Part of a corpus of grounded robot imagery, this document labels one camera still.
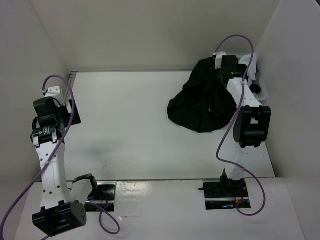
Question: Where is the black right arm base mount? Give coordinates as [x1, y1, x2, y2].
[198, 169, 251, 210]

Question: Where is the white plastic basket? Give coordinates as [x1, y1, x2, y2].
[237, 55, 268, 107]

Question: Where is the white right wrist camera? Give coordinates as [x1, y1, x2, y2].
[213, 51, 227, 70]

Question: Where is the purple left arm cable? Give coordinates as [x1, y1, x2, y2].
[0, 75, 121, 235]

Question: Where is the white skirt in basket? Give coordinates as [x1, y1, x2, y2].
[239, 53, 258, 87]

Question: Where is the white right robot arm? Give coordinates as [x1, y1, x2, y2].
[213, 52, 273, 181]

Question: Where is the aluminium table edge rail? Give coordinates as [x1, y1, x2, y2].
[97, 178, 220, 185]

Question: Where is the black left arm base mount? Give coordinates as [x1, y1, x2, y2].
[85, 181, 117, 212]

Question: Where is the black pleated skirt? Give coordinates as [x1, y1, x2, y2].
[167, 57, 237, 133]

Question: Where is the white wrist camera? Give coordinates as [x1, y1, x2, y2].
[43, 86, 63, 101]
[213, 51, 227, 70]

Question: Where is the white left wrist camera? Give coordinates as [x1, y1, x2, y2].
[43, 86, 63, 101]

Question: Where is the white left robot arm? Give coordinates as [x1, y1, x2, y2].
[31, 96, 100, 237]

